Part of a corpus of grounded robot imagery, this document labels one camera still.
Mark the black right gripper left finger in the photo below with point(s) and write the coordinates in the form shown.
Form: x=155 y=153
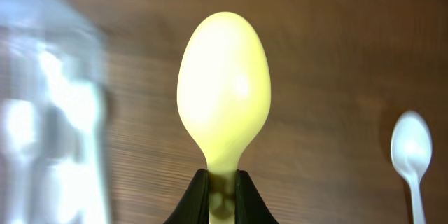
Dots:
x=193 y=207

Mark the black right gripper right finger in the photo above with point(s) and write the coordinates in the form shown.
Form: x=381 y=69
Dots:
x=250 y=207

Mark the cream yellow plastic spoon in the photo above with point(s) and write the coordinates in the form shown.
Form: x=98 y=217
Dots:
x=223 y=99

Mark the slim white plastic spoon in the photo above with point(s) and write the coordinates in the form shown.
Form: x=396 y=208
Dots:
x=411 y=153

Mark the right clear plastic container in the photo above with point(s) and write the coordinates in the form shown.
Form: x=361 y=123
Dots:
x=53 y=114

